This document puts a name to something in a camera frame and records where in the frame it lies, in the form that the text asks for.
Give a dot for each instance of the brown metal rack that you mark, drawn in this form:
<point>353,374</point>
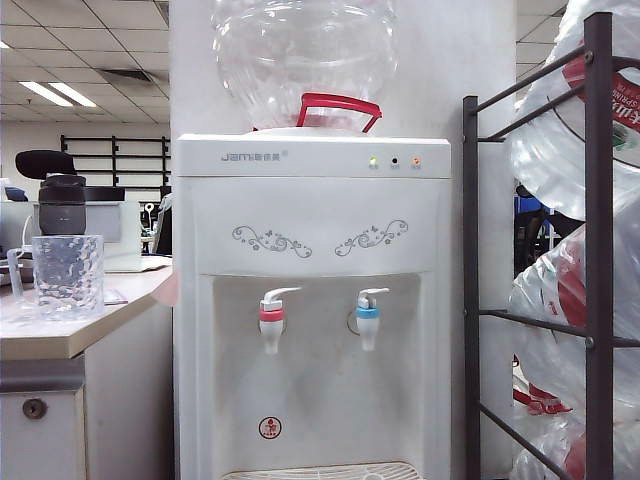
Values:
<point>599,200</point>

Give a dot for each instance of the round cabinet lock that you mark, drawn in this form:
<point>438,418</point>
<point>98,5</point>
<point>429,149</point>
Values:
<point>34,408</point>

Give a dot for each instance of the red round sticker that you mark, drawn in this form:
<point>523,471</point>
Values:
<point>270,428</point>

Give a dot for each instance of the black chair headrest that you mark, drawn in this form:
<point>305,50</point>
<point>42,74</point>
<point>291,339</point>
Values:
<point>45,162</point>

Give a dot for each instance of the clear plastic mug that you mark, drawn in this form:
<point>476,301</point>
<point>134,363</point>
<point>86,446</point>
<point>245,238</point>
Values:
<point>67,275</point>

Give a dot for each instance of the black wall shelf rack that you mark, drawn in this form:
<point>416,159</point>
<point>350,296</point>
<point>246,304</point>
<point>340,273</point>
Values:
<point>114,155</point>

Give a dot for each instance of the ceiling light panel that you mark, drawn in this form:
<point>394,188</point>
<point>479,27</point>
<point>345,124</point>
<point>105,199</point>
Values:
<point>57,93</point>

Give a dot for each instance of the pink card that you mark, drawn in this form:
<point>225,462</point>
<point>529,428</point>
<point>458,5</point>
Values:
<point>114,297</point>

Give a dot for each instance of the white tap with blue collar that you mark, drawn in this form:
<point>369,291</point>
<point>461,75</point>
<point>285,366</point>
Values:
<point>369,320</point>

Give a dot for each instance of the white drip tray grille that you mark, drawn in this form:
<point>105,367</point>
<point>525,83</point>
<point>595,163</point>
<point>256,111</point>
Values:
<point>320,472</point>

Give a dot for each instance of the white tap with red collar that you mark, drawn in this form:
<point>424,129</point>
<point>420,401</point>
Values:
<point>271,320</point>

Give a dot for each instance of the white water dispenser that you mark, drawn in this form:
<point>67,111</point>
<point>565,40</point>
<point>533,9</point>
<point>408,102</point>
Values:
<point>310,210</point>

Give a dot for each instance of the clear inverted water jug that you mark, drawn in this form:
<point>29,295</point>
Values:
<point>305,50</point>

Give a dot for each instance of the grey water bottle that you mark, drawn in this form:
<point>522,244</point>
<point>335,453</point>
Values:
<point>62,200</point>

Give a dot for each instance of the white desk with beige top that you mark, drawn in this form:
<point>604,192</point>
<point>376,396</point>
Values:
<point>125,400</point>

